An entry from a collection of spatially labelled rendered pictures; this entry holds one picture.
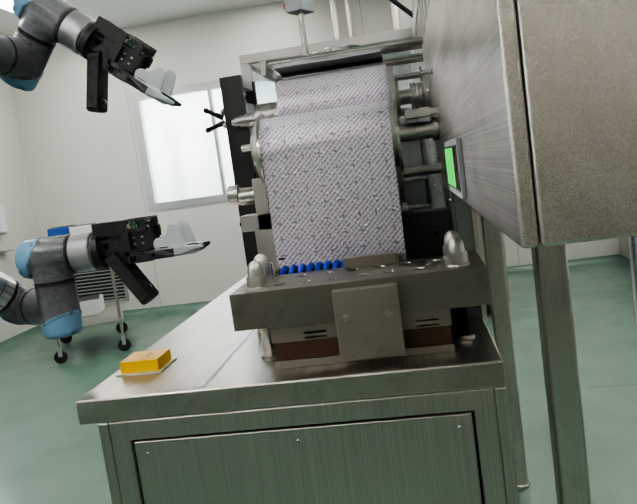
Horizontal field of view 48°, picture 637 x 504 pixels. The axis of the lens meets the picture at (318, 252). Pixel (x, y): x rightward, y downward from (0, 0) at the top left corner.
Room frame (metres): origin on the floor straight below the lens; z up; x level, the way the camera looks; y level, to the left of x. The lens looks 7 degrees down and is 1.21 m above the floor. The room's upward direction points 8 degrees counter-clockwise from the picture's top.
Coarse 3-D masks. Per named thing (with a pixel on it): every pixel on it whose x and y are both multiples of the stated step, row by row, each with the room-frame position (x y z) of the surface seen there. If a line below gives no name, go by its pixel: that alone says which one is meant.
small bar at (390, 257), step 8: (352, 256) 1.24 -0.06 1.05; (360, 256) 1.23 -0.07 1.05; (368, 256) 1.22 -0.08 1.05; (376, 256) 1.22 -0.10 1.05; (384, 256) 1.22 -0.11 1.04; (392, 256) 1.21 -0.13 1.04; (344, 264) 1.23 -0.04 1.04; (352, 264) 1.22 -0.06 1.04; (360, 264) 1.22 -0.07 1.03; (368, 264) 1.22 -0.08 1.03; (376, 264) 1.22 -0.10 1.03
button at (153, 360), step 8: (136, 352) 1.27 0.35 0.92; (144, 352) 1.26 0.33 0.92; (152, 352) 1.25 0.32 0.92; (160, 352) 1.24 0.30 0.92; (168, 352) 1.26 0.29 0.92; (128, 360) 1.22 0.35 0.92; (136, 360) 1.21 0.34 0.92; (144, 360) 1.21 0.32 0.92; (152, 360) 1.20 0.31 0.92; (160, 360) 1.22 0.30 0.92; (168, 360) 1.25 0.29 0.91; (120, 368) 1.21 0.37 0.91; (128, 368) 1.21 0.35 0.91; (136, 368) 1.21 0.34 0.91; (144, 368) 1.21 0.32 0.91; (152, 368) 1.20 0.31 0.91; (160, 368) 1.21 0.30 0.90
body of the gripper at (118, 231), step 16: (96, 224) 1.34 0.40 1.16; (112, 224) 1.33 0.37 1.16; (128, 224) 1.34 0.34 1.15; (144, 224) 1.31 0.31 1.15; (96, 240) 1.33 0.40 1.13; (112, 240) 1.34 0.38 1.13; (128, 240) 1.31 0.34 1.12; (144, 240) 1.32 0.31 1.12; (96, 256) 1.32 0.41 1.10; (128, 256) 1.31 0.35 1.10
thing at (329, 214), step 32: (288, 192) 1.30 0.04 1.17; (320, 192) 1.29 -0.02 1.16; (352, 192) 1.28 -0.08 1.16; (384, 192) 1.28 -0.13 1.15; (288, 224) 1.30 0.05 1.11; (320, 224) 1.29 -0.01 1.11; (352, 224) 1.28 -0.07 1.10; (384, 224) 1.28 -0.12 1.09; (288, 256) 1.30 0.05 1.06; (320, 256) 1.29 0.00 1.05
